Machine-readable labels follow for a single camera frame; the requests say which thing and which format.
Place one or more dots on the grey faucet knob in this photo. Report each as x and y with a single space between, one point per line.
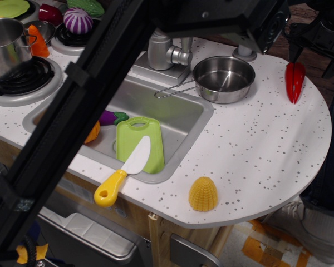
244 53

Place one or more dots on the purple toy eggplant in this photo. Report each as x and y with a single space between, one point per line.
112 118

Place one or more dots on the small steel frying pan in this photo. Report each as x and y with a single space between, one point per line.
222 79

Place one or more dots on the yellow toy corn cob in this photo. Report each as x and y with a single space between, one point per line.
203 195

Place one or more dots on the steel cooking pot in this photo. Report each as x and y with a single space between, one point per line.
15 48

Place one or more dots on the orange toy fruit half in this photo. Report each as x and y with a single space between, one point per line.
94 133

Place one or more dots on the purple striped toy onion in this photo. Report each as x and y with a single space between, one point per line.
78 21

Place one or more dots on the red toy chili pepper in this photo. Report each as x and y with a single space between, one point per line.
294 78

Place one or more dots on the green toy leafy vegetable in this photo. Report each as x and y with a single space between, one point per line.
92 7

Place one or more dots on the grey toy sink basin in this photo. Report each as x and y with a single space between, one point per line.
173 123

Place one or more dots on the black stove burner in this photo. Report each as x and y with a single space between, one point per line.
42 79
68 43

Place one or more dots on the front black stove burner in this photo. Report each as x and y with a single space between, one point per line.
42 79

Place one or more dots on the grey toy faucet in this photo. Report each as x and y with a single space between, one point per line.
165 62

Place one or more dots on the grey oven door handle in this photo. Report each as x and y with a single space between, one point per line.
80 241

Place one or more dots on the yellow handled toy knife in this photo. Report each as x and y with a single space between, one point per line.
106 194

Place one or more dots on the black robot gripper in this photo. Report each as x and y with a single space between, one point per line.
317 36

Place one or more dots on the dark red toy vegetable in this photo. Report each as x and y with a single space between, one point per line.
50 14

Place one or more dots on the small steel bowl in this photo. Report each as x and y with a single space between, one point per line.
46 29

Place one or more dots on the orange toy carrot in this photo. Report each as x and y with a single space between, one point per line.
38 45

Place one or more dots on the white sneaker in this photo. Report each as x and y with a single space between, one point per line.
312 228

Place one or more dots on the rear black stove burner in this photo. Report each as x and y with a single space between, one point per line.
68 43

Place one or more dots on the green toy plate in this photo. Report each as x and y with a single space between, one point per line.
13 8

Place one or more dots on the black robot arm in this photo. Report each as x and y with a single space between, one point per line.
291 136

